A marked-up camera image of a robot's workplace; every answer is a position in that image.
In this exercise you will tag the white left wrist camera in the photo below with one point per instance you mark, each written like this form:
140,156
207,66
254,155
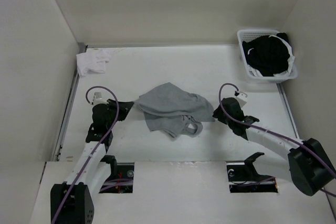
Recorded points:
98,99

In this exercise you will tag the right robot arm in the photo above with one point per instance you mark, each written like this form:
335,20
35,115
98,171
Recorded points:
305,162

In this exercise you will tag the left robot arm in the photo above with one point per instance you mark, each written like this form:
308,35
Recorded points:
72,200

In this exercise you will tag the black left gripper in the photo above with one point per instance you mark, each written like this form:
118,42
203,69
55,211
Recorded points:
124,107

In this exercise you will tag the grey tank top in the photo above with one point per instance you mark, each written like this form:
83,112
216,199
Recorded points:
175,112

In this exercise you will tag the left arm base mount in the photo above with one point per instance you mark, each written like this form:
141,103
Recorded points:
121,178

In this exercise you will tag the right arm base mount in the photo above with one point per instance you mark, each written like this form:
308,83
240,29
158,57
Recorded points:
243,177

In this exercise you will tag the white plastic basket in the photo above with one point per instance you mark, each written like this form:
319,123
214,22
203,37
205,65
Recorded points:
267,55

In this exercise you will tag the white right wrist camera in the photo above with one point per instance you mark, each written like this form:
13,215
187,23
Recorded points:
241,97

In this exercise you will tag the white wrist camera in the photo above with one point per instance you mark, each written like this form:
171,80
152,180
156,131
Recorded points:
241,97
98,99

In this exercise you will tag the white folded tank top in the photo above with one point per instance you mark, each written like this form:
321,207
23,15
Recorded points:
92,61

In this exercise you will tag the white garment in basket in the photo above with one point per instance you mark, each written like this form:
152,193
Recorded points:
290,58

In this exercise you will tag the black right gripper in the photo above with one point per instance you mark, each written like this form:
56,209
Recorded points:
218,113

